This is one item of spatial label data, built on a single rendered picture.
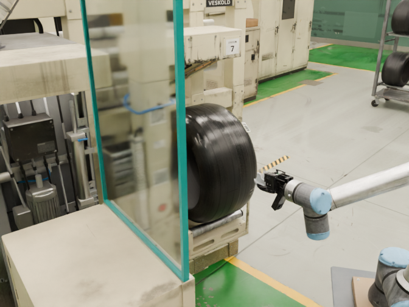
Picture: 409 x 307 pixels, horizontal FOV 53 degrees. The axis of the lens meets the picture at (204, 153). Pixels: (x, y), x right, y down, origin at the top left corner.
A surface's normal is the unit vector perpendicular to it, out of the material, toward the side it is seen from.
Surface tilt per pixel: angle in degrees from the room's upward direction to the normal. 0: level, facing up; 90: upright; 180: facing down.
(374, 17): 90
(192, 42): 90
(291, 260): 0
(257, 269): 0
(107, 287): 0
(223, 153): 57
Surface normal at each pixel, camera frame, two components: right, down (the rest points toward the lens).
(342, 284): 0.00, -0.91
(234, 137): 0.43, -0.38
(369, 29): -0.69, 0.29
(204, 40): 0.59, 0.32
